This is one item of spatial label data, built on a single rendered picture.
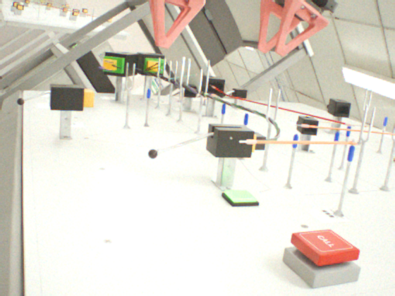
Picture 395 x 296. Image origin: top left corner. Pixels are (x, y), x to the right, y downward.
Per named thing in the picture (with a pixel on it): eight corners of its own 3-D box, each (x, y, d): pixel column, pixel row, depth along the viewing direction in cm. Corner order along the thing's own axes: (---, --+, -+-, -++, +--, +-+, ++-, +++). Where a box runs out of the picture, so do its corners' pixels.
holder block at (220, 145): (205, 149, 66) (208, 122, 65) (240, 150, 68) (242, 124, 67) (215, 157, 62) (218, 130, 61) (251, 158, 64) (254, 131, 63)
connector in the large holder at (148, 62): (161, 72, 132) (163, 58, 131) (164, 74, 129) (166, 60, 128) (143, 71, 130) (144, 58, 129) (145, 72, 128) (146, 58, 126)
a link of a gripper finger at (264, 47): (271, 61, 68) (300, 10, 67) (294, 66, 62) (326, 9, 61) (237, 39, 66) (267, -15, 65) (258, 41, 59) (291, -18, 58)
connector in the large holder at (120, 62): (123, 72, 121) (125, 58, 120) (119, 73, 119) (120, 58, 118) (105, 70, 123) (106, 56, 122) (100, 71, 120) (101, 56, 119)
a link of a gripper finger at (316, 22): (279, 63, 66) (310, 10, 65) (305, 68, 59) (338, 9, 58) (245, 39, 63) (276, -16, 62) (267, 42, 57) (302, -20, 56)
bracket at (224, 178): (211, 180, 68) (214, 149, 67) (226, 180, 69) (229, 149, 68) (221, 191, 64) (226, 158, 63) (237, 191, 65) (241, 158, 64)
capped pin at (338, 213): (331, 214, 59) (345, 137, 57) (336, 212, 60) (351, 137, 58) (340, 218, 58) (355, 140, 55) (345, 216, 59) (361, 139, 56)
